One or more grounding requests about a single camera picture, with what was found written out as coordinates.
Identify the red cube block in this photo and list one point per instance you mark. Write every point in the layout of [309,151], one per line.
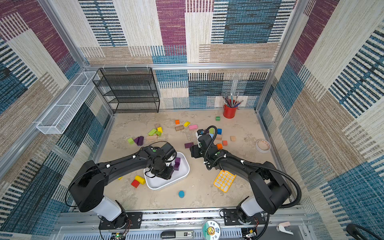
[135,183]

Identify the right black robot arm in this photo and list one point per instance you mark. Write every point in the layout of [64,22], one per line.
[272,188]

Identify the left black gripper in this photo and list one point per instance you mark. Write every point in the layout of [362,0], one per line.
[167,177]

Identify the yellow calculator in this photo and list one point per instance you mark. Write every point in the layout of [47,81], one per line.
[224,181]

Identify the black wire shelf rack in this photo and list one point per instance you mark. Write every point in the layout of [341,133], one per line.
[128,90]

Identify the lime green cube left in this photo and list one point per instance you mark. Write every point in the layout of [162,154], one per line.
[131,141]

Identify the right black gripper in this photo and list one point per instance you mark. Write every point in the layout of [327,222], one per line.
[195,151]

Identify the brown wooden brick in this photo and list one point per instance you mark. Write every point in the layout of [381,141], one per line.
[179,128]

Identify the white plastic storage bin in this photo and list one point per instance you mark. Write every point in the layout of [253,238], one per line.
[183,171]

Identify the red pen cup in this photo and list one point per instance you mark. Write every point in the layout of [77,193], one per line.
[228,112]

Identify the yellow cylinder block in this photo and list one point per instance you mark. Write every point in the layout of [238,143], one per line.
[140,179]

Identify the purple flat brick centre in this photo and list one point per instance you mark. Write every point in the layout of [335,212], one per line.
[188,145]

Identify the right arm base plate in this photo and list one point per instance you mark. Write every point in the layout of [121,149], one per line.
[234,217]

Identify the roll of tape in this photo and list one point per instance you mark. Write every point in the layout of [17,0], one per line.
[263,146]

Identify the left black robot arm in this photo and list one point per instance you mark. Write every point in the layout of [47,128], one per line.
[87,187]

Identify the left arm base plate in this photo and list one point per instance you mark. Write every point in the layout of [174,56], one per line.
[125,221]

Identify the white mesh wall basket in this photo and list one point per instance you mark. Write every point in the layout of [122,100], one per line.
[58,118]

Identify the long purple brick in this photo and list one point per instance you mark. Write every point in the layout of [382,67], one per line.
[176,166]

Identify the long natural wood brick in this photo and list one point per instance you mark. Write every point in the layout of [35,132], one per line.
[151,138]

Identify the lime green brick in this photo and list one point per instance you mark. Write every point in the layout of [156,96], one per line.
[152,132]

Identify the round green sticker badge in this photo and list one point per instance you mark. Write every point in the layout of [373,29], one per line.
[211,230]

